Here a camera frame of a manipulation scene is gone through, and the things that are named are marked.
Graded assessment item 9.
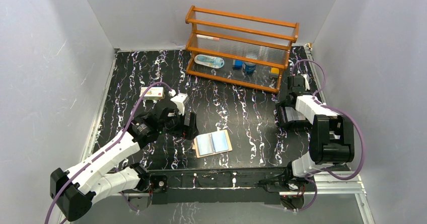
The black card box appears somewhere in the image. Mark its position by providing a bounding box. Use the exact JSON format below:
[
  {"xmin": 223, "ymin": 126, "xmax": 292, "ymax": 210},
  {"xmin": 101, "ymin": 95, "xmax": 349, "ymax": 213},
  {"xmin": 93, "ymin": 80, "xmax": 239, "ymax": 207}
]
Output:
[{"xmin": 275, "ymin": 101, "xmax": 312, "ymax": 131}]

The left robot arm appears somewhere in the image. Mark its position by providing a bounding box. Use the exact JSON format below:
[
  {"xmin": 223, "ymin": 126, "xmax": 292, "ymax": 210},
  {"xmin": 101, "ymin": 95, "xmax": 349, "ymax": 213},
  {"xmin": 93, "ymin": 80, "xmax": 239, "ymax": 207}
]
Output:
[{"xmin": 50, "ymin": 107, "xmax": 198, "ymax": 222}]

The yellow small object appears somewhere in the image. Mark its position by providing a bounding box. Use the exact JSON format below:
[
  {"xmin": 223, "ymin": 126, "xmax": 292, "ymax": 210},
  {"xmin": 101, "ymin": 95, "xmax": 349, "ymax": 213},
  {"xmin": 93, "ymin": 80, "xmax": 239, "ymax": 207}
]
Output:
[{"xmin": 269, "ymin": 67, "xmax": 280, "ymax": 79}]

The orange wooden shelf rack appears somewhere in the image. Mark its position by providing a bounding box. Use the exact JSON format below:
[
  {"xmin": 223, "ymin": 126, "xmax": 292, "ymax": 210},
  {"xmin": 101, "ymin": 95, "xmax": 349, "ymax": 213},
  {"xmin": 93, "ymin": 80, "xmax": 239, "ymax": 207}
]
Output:
[{"xmin": 185, "ymin": 6, "xmax": 300, "ymax": 94}]

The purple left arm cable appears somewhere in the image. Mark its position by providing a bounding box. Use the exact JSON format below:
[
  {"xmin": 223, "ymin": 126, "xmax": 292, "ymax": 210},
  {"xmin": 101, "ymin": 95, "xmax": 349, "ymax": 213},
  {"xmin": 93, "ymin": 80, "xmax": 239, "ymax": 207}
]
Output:
[{"xmin": 43, "ymin": 82, "xmax": 177, "ymax": 224}]

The white pink marker pen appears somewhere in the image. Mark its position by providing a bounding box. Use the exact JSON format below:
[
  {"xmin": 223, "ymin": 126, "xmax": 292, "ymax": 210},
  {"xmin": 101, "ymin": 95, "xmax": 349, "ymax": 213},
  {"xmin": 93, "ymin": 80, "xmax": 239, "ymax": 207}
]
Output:
[{"xmin": 196, "ymin": 34, "xmax": 219, "ymax": 41}]

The beige card holder wallet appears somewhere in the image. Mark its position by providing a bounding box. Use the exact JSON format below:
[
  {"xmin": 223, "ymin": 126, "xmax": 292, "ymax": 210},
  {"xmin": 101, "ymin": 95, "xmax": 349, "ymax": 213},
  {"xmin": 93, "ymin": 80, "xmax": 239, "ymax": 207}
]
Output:
[{"xmin": 193, "ymin": 129, "xmax": 233, "ymax": 158}]

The blue white round jar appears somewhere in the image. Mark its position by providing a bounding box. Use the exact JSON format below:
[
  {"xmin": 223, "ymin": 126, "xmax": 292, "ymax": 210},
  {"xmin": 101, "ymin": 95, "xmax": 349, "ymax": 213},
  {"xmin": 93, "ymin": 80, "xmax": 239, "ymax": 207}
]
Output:
[{"xmin": 243, "ymin": 61, "xmax": 256, "ymax": 74}]

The small white cardboard box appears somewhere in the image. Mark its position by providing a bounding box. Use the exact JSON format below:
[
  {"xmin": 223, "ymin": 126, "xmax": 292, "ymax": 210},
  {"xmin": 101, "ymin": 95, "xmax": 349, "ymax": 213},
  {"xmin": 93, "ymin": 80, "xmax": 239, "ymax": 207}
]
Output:
[{"xmin": 139, "ymin": 87, "xmax": 165, "ymax": 100}]

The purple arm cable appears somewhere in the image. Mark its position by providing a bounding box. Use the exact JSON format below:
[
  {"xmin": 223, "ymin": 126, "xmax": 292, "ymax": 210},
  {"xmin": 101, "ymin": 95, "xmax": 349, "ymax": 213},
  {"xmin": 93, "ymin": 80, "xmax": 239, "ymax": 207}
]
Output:
[
  {"xmin": 289, "ymin": 59, "xmax": 367, "ymax": 213},
  {"xmin": 43, "ymin": 82, "xmax": 177, "ymax": 224}
]

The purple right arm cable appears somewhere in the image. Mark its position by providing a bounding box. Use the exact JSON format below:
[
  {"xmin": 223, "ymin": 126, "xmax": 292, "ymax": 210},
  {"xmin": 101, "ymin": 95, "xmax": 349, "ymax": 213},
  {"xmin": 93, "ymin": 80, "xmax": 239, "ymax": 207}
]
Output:
[{"xmin": 289, "ymin": 59, "xmax": 367, "ymax": 213}]

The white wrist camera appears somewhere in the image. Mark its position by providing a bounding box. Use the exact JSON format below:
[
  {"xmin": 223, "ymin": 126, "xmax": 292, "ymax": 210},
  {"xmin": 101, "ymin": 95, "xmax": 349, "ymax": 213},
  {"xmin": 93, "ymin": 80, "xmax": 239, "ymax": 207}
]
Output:
[
  {"xmin": 171, "ymin": 93, "xmax": 189, "ymax": 115},
  {"xmin": 302, "ymin": 73, "xmax": 310, "ymax": 91}
]

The blue small box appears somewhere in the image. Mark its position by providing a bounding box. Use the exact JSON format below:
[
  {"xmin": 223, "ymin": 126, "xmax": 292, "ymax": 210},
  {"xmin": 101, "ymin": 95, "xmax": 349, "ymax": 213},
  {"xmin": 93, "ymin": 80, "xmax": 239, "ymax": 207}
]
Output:
[{"xmin": 232, "ymin": 59, "xmax": 243, "ymax": 70}]

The stack of cards in box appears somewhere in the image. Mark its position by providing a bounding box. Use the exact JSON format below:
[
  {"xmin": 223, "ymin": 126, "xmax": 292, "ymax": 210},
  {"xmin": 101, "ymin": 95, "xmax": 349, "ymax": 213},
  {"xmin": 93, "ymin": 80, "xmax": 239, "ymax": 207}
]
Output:
[{"xmin": 282, "ymin": 106, "xmax": 307, "ymax": 123}]

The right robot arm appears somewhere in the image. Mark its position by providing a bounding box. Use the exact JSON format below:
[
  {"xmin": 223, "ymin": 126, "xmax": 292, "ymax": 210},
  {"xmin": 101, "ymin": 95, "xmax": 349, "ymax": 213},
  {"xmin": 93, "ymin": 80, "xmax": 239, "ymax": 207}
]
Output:
[{"xmin": 276, "ymin": 76, "xmax": 354, "ymax": 191}]

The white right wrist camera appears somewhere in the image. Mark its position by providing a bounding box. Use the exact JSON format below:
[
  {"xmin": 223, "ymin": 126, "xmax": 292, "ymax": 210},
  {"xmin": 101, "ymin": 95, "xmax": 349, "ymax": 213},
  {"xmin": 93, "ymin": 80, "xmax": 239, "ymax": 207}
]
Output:
[{"xmin": 302, "ymin": 73, "xmax": 310, "ymax": 91}]

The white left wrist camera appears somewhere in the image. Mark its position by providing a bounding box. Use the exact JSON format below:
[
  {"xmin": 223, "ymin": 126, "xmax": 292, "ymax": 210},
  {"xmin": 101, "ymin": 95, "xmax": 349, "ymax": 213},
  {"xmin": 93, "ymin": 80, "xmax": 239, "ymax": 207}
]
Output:
[{"xmin": 171, "ymin": 93, "xmax": 189, "ymax": 115}]

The aluminium frame rail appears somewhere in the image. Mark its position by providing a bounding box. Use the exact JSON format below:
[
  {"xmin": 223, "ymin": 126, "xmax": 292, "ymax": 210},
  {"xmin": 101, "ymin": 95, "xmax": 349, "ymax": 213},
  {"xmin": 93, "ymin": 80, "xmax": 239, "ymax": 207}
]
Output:
[{"xmin": 65, "ymin": 172, "xmax": 368, "ymax": 197}]

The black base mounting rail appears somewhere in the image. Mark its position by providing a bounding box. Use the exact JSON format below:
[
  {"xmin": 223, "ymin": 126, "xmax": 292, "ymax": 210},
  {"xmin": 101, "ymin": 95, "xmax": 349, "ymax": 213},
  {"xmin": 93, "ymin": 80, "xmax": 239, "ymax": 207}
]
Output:
[{"xmin": 118, "ymin": 169, "xmax": 316, "ymax": 206}]

